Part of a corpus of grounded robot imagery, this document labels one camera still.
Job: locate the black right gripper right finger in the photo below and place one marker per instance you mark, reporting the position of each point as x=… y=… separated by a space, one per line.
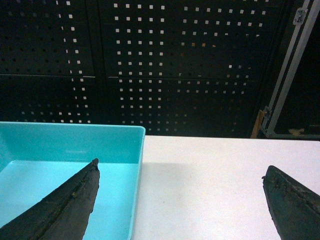
x=294 y=208

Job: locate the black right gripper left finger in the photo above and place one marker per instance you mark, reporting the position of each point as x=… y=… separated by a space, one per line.
x=61 y=215

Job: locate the turquoise plastic tub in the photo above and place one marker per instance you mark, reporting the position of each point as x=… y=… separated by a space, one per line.
x=36 y=158

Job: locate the aluminium-edged black flight case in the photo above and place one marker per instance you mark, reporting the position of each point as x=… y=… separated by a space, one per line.
x=290 y=93

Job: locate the black perforated pegboard panel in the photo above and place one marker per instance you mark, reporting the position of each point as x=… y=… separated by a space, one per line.
x=175 y=67

